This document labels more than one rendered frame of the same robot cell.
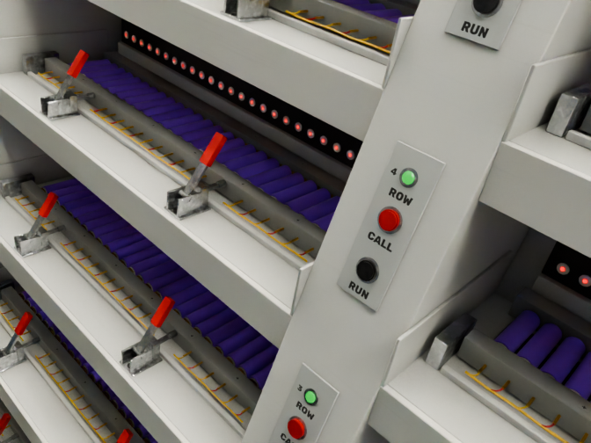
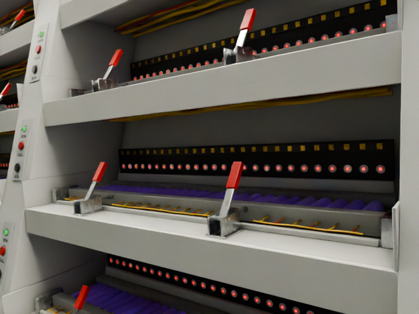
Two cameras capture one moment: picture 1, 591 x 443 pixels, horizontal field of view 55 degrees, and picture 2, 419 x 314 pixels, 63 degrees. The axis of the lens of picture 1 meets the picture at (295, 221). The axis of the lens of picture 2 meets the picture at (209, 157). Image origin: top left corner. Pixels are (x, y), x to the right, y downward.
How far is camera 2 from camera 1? 0.26 m
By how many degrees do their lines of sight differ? 28
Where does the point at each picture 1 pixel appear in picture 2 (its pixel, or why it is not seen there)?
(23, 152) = (53, 270)
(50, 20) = (71, 164)
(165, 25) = (176, 99)
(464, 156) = not seen: outside the picture
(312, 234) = (352, 212)
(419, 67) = not seen: outside the picture
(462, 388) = not seen: outside the picture
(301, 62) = (309, 56)
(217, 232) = (263, 239)
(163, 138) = (179, 199)
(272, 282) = (347, 255)
